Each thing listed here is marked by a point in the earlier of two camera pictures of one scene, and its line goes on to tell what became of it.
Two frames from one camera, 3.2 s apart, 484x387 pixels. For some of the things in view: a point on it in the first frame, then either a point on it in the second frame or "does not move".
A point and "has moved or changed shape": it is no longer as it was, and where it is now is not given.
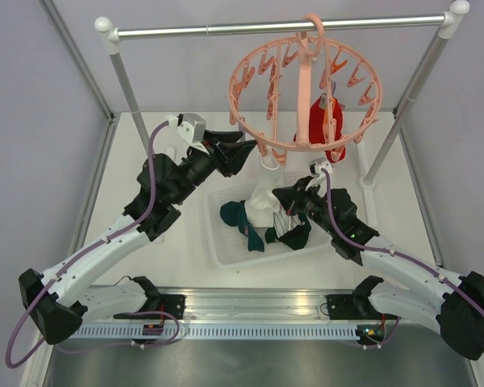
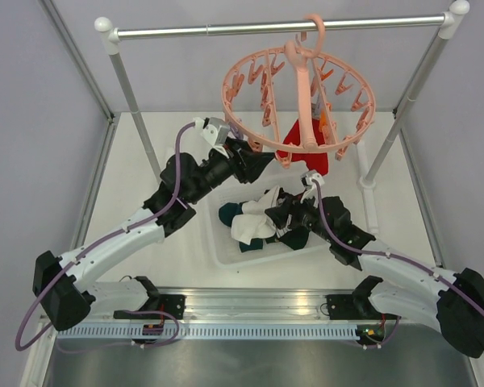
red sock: (316, 132) → (316, 160)
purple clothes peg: (334, 86) → (315, 110)
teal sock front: (235, 214) has moved or changed shape
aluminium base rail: (255, 304) does not move
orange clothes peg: (325, 122) does not move
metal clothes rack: (451, 20) does not move
